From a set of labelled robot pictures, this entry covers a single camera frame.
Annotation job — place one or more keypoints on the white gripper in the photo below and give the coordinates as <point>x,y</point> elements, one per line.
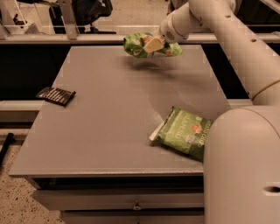
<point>170,32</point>

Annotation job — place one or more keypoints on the green rice chip bag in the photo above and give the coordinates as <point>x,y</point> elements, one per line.
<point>133,45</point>

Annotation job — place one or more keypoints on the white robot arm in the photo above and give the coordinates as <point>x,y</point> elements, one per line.
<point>242,154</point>

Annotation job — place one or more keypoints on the green jalapeno chip bag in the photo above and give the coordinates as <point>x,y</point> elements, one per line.
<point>183,131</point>

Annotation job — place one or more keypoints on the black office chair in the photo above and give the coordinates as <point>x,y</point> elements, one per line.
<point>86,12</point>

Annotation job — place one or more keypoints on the black snack packet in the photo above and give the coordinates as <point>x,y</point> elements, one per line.
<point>56,95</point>

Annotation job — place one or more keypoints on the grey upper drawer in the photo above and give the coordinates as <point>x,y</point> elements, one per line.
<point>122,198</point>

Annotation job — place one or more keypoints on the grey drawer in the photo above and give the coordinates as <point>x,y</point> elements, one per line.
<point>130,217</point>
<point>122,198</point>

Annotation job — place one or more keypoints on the grey lower drawer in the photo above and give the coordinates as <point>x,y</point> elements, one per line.
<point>130,217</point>

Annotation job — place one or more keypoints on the metal railing frame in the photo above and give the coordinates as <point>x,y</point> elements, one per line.
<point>24,23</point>

